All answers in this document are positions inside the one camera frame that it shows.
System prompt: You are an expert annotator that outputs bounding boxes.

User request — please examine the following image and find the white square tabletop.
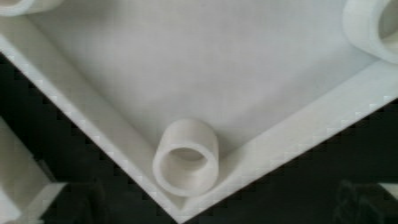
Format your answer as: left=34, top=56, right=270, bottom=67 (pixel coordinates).
left=0, top=0, right=398, bottom=221

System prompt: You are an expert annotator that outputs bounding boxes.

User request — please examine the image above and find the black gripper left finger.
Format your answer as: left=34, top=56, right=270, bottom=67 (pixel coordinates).
left=41, top=182, right=110, bottom=224

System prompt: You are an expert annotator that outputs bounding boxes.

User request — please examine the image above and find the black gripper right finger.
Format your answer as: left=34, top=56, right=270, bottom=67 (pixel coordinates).
left=332, top=180, right=398, bottom=224

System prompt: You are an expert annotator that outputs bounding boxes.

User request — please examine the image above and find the white obstacle fence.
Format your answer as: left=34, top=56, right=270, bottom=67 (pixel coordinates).
left=0, top=118, right=66, bottom=224

